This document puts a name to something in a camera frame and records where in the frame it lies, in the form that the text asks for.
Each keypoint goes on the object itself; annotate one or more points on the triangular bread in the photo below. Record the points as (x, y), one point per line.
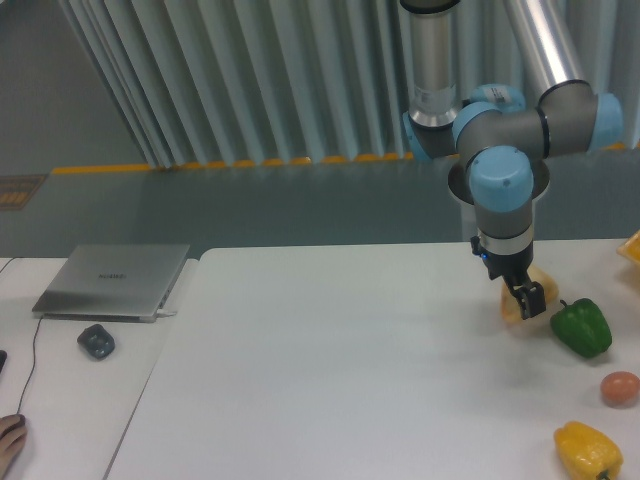
(509, 308)

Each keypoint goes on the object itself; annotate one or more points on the silver laptop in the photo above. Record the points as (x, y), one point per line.
(115, 282)

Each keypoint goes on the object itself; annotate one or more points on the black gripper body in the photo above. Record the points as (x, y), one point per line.
(512, 268)

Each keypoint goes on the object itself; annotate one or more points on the green bell pepper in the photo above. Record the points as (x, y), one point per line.
(582, 327)

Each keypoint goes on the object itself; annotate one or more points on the person's hand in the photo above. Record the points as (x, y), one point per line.
(13, 440)

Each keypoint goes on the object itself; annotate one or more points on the yellow basket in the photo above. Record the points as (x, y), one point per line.
(630, 249)

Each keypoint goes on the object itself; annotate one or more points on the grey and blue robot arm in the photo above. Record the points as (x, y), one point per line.
(500, 145)

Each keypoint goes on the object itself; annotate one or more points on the brown egg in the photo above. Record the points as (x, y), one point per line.
(620, 388)

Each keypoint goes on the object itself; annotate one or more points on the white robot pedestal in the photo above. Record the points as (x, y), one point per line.
(540, 215)

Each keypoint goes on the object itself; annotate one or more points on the white corrugated partition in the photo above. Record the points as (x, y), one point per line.
(281, 82)

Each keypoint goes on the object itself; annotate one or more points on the yellow bell pepper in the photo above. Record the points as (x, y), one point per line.
(586, 453)

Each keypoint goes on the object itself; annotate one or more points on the black computer mouse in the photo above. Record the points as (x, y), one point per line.
(22, 421)

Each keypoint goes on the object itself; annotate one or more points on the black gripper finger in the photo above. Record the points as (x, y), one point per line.
(510, 295)
(532, 300)

